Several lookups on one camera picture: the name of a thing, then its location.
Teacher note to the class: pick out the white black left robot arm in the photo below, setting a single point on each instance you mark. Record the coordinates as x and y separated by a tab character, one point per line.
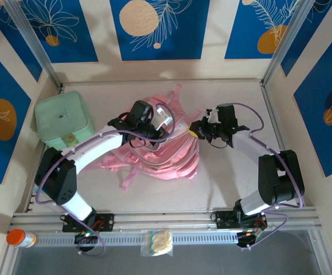
97	149

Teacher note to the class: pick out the aluminium front rail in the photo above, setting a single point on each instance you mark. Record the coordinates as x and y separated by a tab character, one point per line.
166	220

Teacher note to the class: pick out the mint green lunch bag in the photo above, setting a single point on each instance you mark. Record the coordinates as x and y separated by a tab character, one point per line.
60	114

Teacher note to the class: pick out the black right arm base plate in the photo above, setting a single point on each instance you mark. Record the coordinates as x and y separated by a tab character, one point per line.
224	219

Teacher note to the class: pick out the bright green bottle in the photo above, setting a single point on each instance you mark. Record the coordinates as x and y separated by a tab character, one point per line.
70	139

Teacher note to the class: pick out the orange capped pill bottle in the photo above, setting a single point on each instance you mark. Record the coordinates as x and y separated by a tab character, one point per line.
20	238

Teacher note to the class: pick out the aluminium side rail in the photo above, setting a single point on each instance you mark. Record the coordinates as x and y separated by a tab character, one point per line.
28	207
269	100

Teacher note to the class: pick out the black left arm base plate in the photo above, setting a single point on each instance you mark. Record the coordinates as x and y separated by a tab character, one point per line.
106	223

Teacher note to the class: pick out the clear bag white contents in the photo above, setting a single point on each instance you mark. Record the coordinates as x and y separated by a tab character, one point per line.
158	242

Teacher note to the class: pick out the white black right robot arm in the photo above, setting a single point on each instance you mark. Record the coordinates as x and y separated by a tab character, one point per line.
280	177

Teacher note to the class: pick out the aluminium corner post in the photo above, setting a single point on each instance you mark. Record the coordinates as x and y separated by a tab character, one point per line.
35	43
286	43

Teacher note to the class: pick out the black controller board green light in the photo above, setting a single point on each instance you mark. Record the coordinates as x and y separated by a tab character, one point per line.
84	237

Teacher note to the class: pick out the pink backpack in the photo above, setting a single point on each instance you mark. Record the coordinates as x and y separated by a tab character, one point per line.
169	160

